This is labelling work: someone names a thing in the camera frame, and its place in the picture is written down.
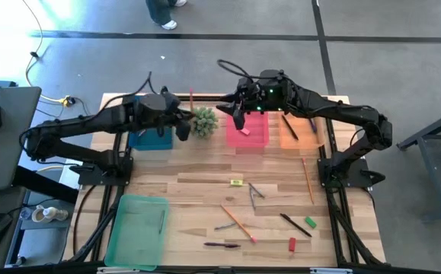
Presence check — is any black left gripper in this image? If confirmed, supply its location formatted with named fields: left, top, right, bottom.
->
left=165, top=93, right=199, bottom=142

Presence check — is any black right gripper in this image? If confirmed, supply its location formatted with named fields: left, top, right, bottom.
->
left=216, top=77, right=267, bottom=130

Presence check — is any dark purple pen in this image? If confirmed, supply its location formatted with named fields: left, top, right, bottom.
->
left=203, top=241, right=241, bottom=249

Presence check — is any green succulent in white pot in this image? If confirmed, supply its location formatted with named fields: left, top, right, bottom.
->
left=190, top=106, right=219, bottom=139

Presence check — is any pink plastic bin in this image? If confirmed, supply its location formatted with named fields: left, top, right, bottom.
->
left=225, top=93, right=270, bottom=148

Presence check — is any blue plastic bin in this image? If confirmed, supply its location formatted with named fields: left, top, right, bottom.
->
left=128, top=94, right=174, bottom=151

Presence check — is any orange plastic bin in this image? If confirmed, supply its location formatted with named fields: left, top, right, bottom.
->
left=276, top=94, right=324, bottom=150

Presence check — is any person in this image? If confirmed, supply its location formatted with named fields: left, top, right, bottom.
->
left=145, top=0, right=189, bottom=31

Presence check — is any green plastic bin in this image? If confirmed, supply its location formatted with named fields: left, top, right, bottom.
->
left=104, top=194, right=171, bottom=272

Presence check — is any white box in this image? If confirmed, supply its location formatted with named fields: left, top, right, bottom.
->
left=58, top=159, right=82, bottom=190

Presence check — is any black desk crossbar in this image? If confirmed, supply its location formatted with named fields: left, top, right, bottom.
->
left=12, top=165, right=80, bottom=205

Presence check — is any white bottle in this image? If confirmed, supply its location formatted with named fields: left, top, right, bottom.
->
left=43, top=206, right=69, bottom=222

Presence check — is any white cup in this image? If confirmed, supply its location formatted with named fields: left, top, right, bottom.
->
left=31, top=205, right=46, bottom=224

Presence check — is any dark gray desk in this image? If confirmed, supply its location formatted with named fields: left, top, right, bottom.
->
left=0, top=86, right=42, bottom=192

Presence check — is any gray shelf cart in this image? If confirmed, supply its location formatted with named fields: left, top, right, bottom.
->
left=5, top=189, right=79, bottom=268

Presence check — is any blue gray metal cart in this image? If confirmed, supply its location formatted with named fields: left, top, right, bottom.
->
left=396, top=105, right=441, bottom=224

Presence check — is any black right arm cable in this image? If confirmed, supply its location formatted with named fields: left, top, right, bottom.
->
left=216, top=59, right=278, bottom=83

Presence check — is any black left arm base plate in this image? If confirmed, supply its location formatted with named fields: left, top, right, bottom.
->
left=69, top=155, right=134, bottom=187

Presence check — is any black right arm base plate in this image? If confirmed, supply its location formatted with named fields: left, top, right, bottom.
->
left=317, top=157, right=387, bottom=190

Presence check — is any white bracket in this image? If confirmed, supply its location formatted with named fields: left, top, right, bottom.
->
left=97, top=266, right=141, bottom=274
left=310, top=267, right=353, bottom=274

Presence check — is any floor cable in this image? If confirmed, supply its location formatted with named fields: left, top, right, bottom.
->
left=21, top=0, right=66, bottom=104

